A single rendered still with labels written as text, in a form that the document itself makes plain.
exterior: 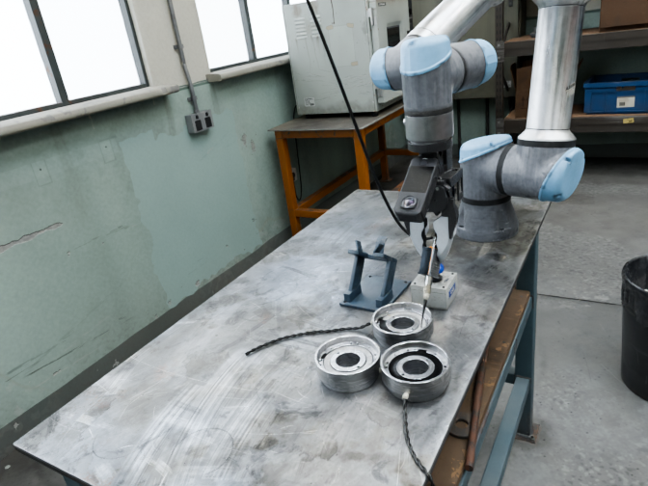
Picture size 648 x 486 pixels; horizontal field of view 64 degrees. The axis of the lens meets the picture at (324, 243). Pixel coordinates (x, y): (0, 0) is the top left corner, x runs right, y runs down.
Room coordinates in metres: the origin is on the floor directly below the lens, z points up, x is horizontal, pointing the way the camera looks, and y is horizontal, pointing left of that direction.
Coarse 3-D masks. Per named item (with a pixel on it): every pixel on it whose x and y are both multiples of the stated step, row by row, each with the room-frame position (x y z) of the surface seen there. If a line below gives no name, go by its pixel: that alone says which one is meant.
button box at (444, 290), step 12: (420, 276) 0.90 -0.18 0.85; (444, 276) 0.89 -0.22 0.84; (456, 276) 0.89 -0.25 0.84; (420, 288) 0.86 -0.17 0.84; (432, 288) 0.85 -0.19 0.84; (444, 288) 0.84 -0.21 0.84; (456, 288) 0.89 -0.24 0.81; (420, 300) 0.86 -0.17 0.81; (432, 300) 0.85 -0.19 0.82; (444, 300) 0.84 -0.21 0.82
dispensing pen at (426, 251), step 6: (432, 234) 0.82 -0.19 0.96; (432, 246) 0.81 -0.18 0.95; (426, 252) 0.79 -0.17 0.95; (426, 258) 0.79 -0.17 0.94; (420, 264) 0.79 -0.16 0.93; (426, 264) 0.78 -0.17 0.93; (420, 270) 0.78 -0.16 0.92; (426, 270) 0.78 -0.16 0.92; (426, 276) 0.78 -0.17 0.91; (426, 282) 0.78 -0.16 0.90; (432, 282) 0.78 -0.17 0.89; (426, 288) 0.77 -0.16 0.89; (426, 294) 0.77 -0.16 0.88; (426, 300) 0.77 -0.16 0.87
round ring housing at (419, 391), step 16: (400, 352) 0.69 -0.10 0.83; (432, 352) 0.67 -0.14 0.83; (384, 368) 0.64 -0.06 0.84; (400, 368) 0.64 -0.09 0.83; (416, 368) 0.66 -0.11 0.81; (432, 368) 0.63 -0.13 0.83; (448, 368) 0.62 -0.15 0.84; (400, 384) 0.60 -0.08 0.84; (416, 384) 0.59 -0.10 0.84; (432, 384) 0.59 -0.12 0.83; (416, 400) 0.60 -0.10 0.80
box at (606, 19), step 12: (612, 0) 3.57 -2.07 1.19; (624, 0) 3.53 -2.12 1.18; (636, 0) 3.49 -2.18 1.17; (600, 12) 3.62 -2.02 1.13; (612, 12) 3.56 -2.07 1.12; (624, 12) 3.52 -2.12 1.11; (636, 12) 3.48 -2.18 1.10; (600, 24) 3.59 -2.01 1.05; (612, 24) 3.55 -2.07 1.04; (624, 24) 3.51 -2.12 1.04; (636, 24) 3.50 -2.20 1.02
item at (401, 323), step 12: (384, 312) 0.81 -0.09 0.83; (420, 312) 0.79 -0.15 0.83; (372, 324) 0.77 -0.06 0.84; (396, 324) 0.79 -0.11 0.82; (408, 324) 0.78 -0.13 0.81; (432, 324) 0.75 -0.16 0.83; (384, 336) 0.73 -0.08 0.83; (396, 336) 0.72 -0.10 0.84; (408, 336) 0.72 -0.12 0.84; (420, 336) 0.72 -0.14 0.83
